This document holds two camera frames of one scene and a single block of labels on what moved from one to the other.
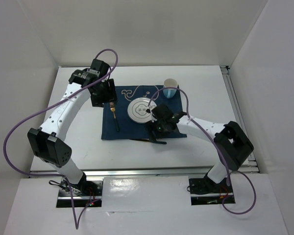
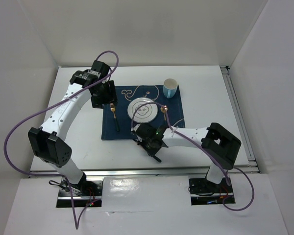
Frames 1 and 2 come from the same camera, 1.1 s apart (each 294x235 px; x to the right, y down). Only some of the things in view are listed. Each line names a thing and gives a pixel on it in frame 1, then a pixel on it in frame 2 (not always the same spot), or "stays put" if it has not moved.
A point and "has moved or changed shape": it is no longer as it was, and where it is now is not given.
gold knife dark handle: x=159 y=142 has moved or changed shape
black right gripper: x=152 y=126 to x=152 y=152
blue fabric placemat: x=116 y=124 stays put
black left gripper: x=110 y=96 stays put
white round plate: x=137 y=109 stays put
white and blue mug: x=169 y=93 stays put
